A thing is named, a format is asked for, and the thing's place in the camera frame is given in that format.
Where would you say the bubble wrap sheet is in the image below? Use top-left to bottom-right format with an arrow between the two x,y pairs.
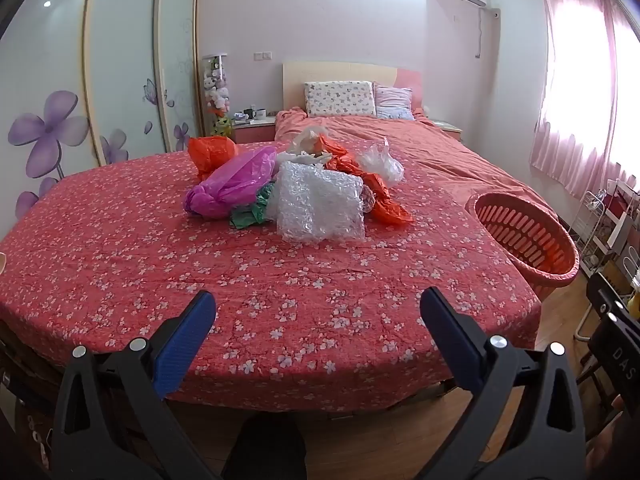
270,160 -> 366,245

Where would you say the white tubular frame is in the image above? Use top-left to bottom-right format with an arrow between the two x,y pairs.
574,307 -> 593,342

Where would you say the clear plastic bag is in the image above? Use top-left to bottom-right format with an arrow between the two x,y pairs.
357,137 -> 405,186

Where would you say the white flat panel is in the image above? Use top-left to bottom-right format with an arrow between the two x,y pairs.
607,210 -> 636,251

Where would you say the white plastic bag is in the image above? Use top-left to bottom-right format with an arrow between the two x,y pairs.
287,126 -> 333,166

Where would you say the person's right hand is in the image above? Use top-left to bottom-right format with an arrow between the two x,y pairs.
590,395 -> 627,461

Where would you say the orange plastic laundry basket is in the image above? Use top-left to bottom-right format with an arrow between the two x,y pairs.
465,192 -> 581,301

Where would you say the pink striped pillow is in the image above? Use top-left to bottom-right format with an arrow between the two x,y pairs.
374,85 -> 417,121

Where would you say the pink bed duvet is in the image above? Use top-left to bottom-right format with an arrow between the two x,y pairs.
274,109 -> 556,221

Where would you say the wardrobe with purple flower doors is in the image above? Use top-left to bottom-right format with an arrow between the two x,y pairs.
0,0 -> 203,241

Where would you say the small orange plastic bag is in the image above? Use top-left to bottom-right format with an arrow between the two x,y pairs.
187,136 -> 238,181

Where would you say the beige and pink headboard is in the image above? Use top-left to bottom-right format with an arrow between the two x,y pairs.
282,61 -> 422,116

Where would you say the white floral pillow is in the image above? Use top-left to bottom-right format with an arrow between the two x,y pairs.
304,81 -> 378,118

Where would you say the air conditioner hose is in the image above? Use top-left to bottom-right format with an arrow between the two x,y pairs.
472,7 -> 501,60

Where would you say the white wire rack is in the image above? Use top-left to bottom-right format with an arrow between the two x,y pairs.
570,180 -> 640,273

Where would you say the long orange plastic bag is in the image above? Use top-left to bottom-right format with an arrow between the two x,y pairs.
320,135 -> 415,225

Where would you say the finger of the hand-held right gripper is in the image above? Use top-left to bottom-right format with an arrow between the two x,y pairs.
586,272 -> 633,318

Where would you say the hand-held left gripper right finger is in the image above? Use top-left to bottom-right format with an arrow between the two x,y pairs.
420,287 -> 587,480

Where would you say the clear tube of plush toys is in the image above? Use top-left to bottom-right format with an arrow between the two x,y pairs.
202,54 -> 234,137

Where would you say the green plastic bag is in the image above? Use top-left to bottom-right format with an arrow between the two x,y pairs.
229,182 -> 277,228

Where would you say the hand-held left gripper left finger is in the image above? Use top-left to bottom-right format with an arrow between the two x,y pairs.
51,290 -> 217,480

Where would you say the magenta plastic bag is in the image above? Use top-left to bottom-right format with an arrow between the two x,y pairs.
182,146 -> 278,218

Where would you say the dark wooden chair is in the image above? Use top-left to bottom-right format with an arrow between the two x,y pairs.
577,352 -> 608,411

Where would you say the pink curtain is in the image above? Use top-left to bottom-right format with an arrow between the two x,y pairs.
529,0 -> 640,201

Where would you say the pink and white nightstand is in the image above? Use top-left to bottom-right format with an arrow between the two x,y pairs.
232,117 -> 277,144
429,119 -> 464,143

